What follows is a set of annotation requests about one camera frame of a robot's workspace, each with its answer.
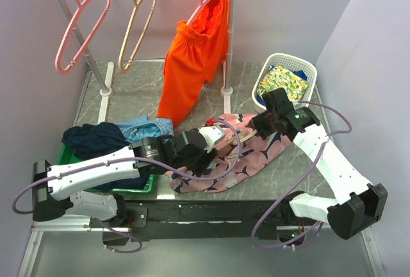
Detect blue cloth in basket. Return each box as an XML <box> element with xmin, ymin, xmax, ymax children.
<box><xmin>268</xmin><ymin>65</ymin><xmax>308</xmax><ymax>81</ymax></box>

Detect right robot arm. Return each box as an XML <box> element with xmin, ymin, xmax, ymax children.
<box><xmin>250</xmin><ymin>88</ymin><xmax>388</xmax><ymax>240</ymax></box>

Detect pink patterned shorts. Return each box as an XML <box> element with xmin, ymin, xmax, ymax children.
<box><xmin>166</xmin><ymin>114</ymin><xmax>291</xmax><ymax>194</ymax></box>

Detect orange shorts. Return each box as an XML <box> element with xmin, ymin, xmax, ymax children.
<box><xmin>157</xmin><ymin>0</ymin><xmax>229</xmax><ymax>126</ymax></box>

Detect lemon print cloth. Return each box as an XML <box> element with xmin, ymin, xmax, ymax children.
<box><xmin>257</xmin><ymin>65</ymin><xmax>309</xmax><ymax>101</ymax></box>

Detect navy blue garment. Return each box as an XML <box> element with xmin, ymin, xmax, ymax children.
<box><xmin>61</xmin><ymin>122</ymin><xmax>145</xmax><ymax>191</ymax></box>

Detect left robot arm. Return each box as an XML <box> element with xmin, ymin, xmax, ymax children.
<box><xmin>32</xmin><ymin>126</ymin><xmax>226</xmax><ymax>227</ymax></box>

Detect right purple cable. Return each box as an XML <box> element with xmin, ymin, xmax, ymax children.
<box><xmin>251</xmin><ymin>99</ymin><xmax>352</xmax><ymax>249</ymax></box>

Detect light blue shorts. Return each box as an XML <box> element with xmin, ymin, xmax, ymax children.
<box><xmin>116</xmin><ymin>115</ymin><xmax>174</xmax><ymax>143</ymax></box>

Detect white plastic basket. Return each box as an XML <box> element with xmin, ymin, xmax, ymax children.
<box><xmin>251</xmin><ymin>53</ymin><xmax>317</xmax><ymax>113</ymax></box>

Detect beige hanger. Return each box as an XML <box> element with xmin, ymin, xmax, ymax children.
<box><xmin>216</xmin><ymin>128</ymin><xmax>257</xmax><ymax>150</ymax></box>
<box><xmin>117</xmin><ymin>0</ymin><xmax>158</xmax><ymax>73</ymax></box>

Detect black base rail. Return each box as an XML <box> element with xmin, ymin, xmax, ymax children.
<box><xmin>89</xmin><ymin>198</ymin><xmax>321</xmax><ymax>248</ymax></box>

